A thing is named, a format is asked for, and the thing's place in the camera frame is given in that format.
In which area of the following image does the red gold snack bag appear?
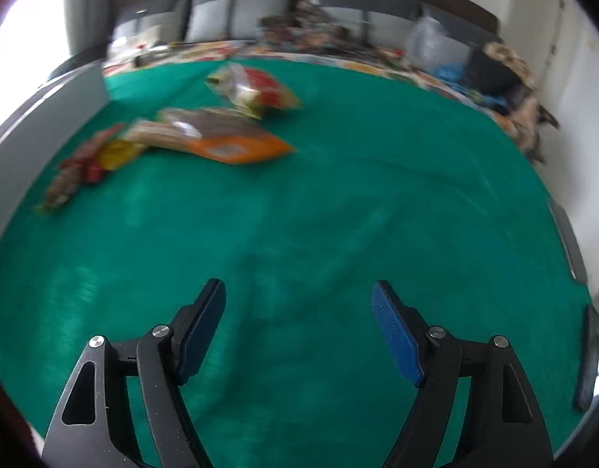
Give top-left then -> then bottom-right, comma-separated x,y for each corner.
205,62 -> 301,119

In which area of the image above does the floral bed sheet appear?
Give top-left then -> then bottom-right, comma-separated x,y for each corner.
102,41 -> 539,142

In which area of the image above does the blue cloth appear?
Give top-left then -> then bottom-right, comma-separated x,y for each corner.
433,61 -> 514,115

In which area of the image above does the green blanket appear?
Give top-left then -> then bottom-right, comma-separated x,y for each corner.
0,56 -> 597,468

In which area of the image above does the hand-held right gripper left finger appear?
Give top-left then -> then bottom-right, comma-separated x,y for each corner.
42,278 -> 228,468

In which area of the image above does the grey strapped pillow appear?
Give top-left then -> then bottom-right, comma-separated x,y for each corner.
185,0 -> 300,42
304,0 -> 422,50
419,2 -> 502,59
109,0 -> 193,47

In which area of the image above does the beige printed cloth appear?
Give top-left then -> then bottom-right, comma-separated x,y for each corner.
482,41 -> 544,157

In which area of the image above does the clear plastic bag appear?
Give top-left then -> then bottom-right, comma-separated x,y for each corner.
406,16 -> 451,66

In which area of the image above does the dark red snack packet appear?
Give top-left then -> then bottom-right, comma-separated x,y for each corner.
56,124 -> 127,172

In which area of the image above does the grey curtain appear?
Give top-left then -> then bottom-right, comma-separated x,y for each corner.
63,0 -> 122,59

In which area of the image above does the bright window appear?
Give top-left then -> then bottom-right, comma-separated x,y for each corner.
0,0 -> 71,64

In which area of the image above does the small brown snack packet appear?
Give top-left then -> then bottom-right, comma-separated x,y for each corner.
35,170 -> 86,215

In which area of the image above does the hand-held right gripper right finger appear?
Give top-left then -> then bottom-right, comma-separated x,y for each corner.
371,280 -> 556,468

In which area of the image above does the dark flat slab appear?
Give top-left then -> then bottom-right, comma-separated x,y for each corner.
572,303 -> 599,413

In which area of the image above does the dark brown chair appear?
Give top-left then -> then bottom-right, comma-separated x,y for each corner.
504,83 -> 560,164

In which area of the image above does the white door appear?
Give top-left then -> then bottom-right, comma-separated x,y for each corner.
550,0 -> 592,108

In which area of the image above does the long brown orange packet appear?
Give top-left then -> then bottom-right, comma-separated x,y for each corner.
155,107 -> 295,164

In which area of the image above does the black bag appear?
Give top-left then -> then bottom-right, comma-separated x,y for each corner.
467,49 -> 519,96

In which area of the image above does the grey flat slab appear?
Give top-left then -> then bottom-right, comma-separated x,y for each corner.
545,197 -> 588,286

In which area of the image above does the white cloth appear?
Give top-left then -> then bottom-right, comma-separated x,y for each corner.
107,29 -> 161,62

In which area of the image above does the white cardboard box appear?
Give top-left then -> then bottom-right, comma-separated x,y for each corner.
0,61 -> 110,264

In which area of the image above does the dark patterned folded quilt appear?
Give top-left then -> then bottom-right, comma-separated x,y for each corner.
258,0 -> 351,47

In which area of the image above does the white label snack packet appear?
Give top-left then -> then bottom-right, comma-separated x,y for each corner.
124,119 -> 203,151

